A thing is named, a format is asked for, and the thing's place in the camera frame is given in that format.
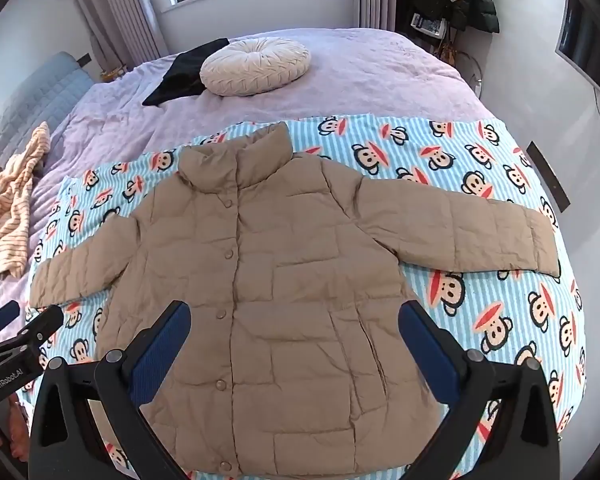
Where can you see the blue-grey padded headboard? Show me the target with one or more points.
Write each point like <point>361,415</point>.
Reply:
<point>35,95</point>

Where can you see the black wall strip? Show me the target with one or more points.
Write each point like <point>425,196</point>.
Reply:
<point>547,175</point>

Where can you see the wall socket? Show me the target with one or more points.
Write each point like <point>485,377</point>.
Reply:
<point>84,58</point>

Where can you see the wall-mounted television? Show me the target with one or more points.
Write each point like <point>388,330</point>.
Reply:
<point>590,45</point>

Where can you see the round cream cushion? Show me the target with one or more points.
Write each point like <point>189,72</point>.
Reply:
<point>255,67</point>

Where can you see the tan puffer jacket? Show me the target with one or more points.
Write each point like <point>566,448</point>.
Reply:
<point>290,285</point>

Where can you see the black cloth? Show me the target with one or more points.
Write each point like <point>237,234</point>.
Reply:
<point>180,80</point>

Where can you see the blue striped monkey print blanket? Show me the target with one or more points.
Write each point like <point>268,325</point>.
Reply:
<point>480,170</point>

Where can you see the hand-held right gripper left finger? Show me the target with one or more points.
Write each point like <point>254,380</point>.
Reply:
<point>162,345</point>

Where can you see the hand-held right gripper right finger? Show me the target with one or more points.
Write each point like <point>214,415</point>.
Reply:
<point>422,335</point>

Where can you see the purple bedspread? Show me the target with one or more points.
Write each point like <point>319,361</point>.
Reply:
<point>380,75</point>

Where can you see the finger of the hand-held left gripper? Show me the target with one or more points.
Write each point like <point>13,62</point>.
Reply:
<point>5,316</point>
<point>40,327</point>

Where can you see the orange striped cloth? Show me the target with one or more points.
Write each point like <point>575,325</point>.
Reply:
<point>5,210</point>

